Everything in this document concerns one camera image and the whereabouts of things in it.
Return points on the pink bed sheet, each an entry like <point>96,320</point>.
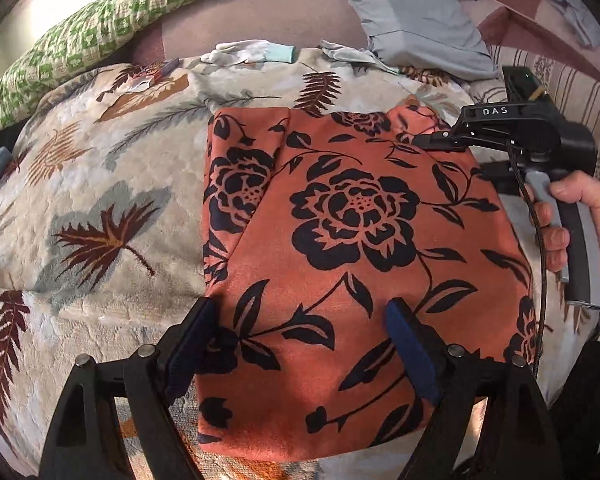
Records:
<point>260,10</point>

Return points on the crumpled white glove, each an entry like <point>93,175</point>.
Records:
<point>352,55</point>

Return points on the white glove with teal cuff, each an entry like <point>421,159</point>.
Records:
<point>245,52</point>

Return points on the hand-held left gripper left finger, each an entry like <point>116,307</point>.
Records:
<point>192,345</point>

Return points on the striped bed sheet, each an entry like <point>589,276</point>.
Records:
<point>570,90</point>

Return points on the grey cloth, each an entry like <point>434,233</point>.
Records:
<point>575,10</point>

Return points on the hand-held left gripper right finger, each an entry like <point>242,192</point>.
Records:
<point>410,350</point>

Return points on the grey ruffled pillow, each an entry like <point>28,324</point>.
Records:
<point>415,15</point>

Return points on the small card package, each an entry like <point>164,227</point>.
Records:
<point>152,76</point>

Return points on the beige leaf print blanket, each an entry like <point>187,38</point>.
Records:
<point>105,170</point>

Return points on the green checked pillow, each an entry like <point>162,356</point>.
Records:
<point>90,35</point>

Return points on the orange floral garment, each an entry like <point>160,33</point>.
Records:
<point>360,260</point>

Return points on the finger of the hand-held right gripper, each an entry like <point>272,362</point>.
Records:
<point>440,140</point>

